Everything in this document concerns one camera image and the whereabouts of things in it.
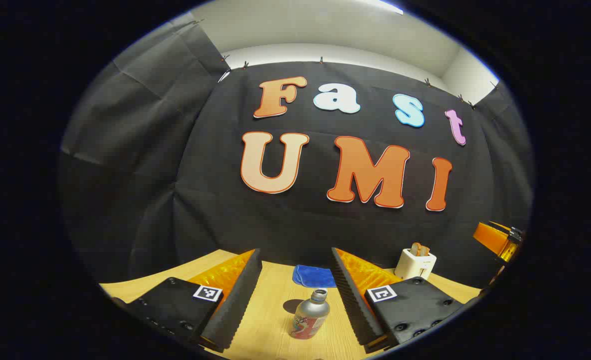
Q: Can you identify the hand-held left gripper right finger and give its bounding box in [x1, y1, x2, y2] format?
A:
[331, 247, 481, 354]

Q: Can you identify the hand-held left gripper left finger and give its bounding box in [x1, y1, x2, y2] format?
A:
[110, 248, 263, 353]

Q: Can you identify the silver water bottle red label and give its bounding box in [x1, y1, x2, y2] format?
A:
[289, 288, 331, 341]

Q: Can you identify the blue folded towel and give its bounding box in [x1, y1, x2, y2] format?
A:
[292, 264, 337, 289]

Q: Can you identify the white toaster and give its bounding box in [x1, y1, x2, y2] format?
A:
[394, 248, 437, 281]

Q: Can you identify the black backdrop cloth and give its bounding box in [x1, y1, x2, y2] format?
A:
[58, 21, 535, 296]

